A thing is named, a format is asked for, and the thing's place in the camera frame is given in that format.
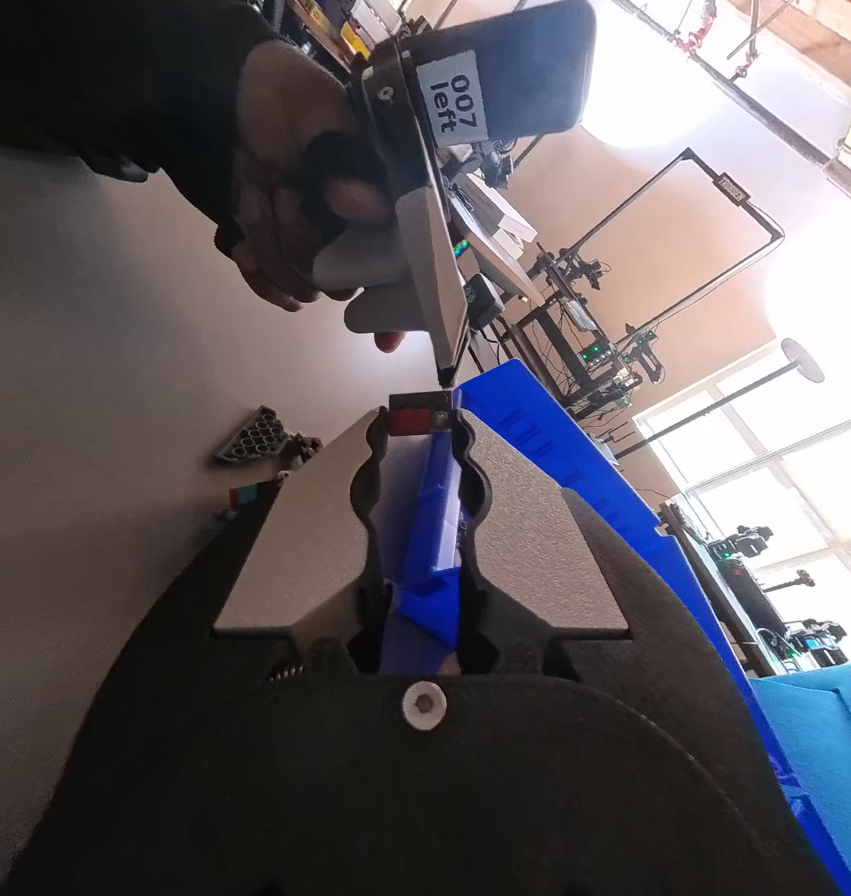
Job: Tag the robot station table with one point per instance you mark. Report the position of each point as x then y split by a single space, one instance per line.
572 350

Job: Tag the black brick assembly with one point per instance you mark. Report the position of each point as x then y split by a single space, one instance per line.
303 448

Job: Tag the person's left forearm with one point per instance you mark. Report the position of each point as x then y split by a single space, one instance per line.
117 70

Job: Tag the white flat box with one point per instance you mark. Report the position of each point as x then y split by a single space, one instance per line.
502 217

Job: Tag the black metal frame rig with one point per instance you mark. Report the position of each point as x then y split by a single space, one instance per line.
733 189

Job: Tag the small black device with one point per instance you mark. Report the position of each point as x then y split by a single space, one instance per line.
483 301

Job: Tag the grey desk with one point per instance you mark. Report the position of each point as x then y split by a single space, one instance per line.
82 350

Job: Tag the teal and black brick block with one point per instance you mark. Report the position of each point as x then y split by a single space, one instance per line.
247 495

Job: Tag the small side desk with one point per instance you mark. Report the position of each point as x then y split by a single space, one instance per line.
719 595

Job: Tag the black studded plate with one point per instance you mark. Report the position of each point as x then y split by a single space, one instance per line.
257 437

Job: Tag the small black robot arm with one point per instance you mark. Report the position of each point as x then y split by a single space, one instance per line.
744 542
814 640
572 269
642 350

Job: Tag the person's left hand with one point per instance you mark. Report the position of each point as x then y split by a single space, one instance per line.
271 175

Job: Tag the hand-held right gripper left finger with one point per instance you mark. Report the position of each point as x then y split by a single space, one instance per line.
299 560

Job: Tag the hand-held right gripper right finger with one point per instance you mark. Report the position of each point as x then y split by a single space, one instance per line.
544 560

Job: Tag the person's right hand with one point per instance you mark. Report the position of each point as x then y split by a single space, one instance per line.
450 665

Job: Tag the black floor lamp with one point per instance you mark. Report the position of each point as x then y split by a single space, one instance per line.
712 406

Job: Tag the window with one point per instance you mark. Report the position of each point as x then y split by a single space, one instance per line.
782 490

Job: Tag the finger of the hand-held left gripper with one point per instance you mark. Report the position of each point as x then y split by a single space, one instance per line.
432 266
390 311

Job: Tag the light blue foam bag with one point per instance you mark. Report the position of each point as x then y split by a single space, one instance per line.
817 756

